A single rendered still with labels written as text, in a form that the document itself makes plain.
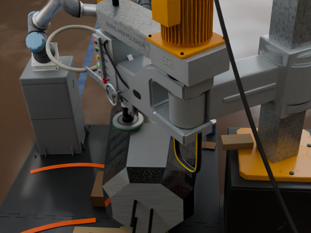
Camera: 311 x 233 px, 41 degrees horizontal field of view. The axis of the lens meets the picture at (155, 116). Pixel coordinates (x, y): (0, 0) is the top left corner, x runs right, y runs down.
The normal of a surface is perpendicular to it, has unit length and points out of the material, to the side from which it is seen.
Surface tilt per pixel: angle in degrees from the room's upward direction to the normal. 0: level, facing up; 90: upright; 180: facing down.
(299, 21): 90
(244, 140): 0
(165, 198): 90
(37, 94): 90
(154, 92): 90
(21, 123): 0
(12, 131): 0
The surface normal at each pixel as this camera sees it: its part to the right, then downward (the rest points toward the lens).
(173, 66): -0.82, 0.36
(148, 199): -0.08, 0.58
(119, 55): 0.57, 0.45
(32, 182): -0.05, -0.82
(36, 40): -0.03, -0.13
